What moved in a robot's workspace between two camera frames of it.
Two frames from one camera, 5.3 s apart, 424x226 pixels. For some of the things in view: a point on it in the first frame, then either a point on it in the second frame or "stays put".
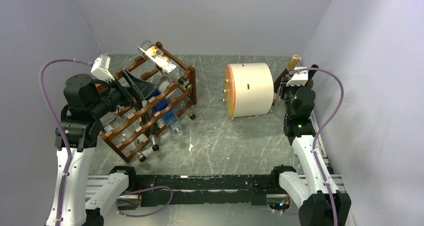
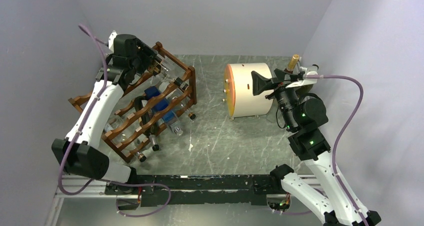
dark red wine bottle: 291,67 stays put
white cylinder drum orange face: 248,89 stays put
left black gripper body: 114,94 -> 144,58
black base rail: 212,189 stays put
